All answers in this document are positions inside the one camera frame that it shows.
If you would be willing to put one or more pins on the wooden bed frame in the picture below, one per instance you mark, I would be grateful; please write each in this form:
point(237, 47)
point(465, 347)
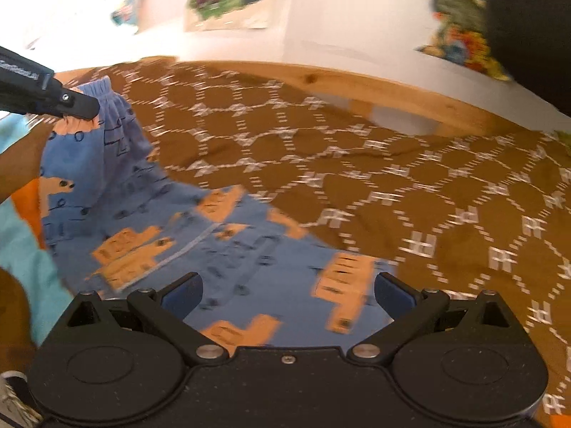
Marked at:
point(339, 89)

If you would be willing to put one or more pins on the grey white striped object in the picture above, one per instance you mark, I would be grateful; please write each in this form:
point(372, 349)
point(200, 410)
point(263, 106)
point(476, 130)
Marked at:
point(15, 399)

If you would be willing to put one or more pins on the light blue orange blanket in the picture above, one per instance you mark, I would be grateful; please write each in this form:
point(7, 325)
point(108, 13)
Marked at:
point(35, 267)

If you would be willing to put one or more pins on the floral yellow wall poster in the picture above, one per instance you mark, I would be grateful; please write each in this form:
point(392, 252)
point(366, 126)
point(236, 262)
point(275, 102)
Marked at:
point(455, 13)

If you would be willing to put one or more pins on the blue patterned pants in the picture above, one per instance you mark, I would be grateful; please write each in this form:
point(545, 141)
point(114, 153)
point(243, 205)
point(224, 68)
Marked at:
point(147, 214)

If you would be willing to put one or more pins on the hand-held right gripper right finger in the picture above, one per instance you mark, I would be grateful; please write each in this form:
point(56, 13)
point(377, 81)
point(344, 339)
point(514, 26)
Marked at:
point(395, 296)

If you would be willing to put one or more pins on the black cloth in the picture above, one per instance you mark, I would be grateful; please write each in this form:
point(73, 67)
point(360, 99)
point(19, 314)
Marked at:
point(531, 31)

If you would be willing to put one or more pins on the brown patterned blanket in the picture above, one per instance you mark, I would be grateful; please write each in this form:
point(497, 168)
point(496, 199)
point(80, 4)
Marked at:
point(401, 196)

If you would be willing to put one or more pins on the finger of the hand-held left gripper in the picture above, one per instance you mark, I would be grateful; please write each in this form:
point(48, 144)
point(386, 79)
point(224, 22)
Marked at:
point(78, 103)

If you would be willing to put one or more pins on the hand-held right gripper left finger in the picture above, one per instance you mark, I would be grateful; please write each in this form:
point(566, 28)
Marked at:
point(183, 295)

